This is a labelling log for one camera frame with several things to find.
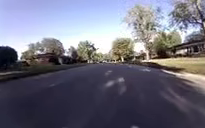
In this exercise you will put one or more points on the tall sparse tree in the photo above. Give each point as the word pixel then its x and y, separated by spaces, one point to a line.
pixel 145 26

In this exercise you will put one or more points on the grass verge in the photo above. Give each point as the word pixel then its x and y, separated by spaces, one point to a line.
pixel 30 70

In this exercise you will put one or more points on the round green tree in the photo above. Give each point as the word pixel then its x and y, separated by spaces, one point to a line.
pixel 122 48

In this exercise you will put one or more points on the pale concrete kerb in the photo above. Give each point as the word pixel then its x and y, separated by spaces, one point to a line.
pixel 190 77

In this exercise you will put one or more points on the dark bushy tree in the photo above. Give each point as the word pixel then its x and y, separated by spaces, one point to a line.
pixel 3 56

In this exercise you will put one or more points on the row of trees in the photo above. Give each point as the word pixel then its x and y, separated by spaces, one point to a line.
pixel 56 48

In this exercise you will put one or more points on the green bushy tree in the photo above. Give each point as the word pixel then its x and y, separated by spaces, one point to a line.
pixel 165 43

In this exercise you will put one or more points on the brown low house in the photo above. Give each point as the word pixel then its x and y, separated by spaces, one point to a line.
pixel 45 58

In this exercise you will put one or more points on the grey asphalt road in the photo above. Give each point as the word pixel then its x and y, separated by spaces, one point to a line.
pixel 90 100

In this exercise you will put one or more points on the grass lawn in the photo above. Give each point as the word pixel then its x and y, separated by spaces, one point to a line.
pixel 193 64

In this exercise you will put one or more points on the low dark-roofed house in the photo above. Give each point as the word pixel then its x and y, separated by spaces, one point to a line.
pixel 191 47

